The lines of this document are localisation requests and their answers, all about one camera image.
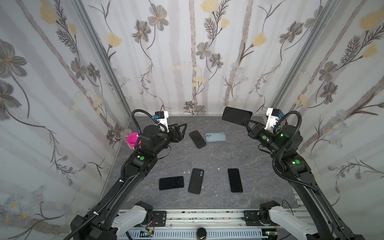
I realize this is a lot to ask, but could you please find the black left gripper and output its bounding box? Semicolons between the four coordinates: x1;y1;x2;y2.
150;122;187;157

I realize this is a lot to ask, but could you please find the black smartphone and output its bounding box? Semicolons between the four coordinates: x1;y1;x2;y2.
222;107;253;126
228;169;243;193
159;176;185;191

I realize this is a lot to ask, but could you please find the black phone case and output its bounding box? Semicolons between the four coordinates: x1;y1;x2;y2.
188;168;205;195
189;130;207;149

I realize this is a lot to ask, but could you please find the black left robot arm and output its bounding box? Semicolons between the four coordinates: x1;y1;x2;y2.
65;109;188;240

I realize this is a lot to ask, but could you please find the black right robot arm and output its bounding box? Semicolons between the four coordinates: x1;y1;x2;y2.
241;111;364;240

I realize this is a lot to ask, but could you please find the light blue phone case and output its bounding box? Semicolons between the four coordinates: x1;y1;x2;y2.
205;133;227;143

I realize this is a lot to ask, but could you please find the pink silicone cup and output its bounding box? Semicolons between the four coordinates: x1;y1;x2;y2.
126;133;141;149

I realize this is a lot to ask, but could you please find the black round knob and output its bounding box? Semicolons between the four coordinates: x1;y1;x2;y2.
196;228;207;240

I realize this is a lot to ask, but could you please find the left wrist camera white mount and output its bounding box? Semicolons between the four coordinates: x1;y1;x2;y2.
154;111;169;133

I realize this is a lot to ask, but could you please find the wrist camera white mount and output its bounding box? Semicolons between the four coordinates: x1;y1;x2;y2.
265;108;284;131
154;111;169;133

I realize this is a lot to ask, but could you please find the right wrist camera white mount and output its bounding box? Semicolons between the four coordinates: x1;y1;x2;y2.
265;108;284;131

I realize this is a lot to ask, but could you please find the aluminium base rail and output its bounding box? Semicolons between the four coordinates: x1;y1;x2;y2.
116;208;301;232

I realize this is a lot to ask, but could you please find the white slotted cable duct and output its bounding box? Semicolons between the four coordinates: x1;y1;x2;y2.
128;229;268;240

